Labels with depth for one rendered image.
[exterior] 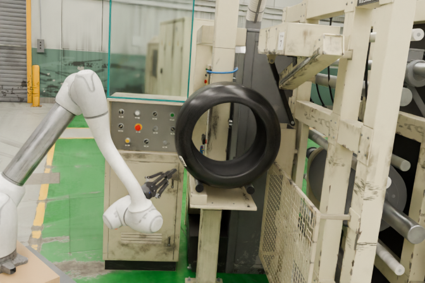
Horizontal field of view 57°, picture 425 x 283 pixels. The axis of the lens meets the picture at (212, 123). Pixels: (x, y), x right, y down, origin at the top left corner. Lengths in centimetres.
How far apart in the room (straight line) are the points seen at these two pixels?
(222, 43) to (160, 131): 79
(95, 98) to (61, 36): 938
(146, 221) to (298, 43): 102
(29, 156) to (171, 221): 139
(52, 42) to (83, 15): 105
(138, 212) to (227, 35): 121
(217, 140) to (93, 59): 866
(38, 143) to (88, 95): 33
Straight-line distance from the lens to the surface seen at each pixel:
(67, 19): 1096
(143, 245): 300
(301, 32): 183
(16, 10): 1101
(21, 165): 182
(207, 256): 272
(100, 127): 166
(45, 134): 179
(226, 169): 237
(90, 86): 162
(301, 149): 250
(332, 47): 177
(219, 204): 219
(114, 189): 285
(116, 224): 180
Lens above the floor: 163
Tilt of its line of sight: 10 degrees down
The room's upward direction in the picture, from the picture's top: 4 degrees clockwise
